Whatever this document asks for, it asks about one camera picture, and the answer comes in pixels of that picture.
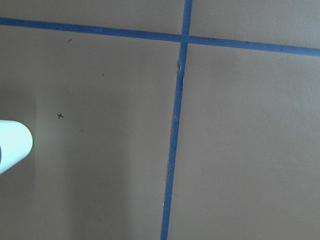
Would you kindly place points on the light green paper cup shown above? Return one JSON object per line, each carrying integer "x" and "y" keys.
{"x": 16, "y": 142}

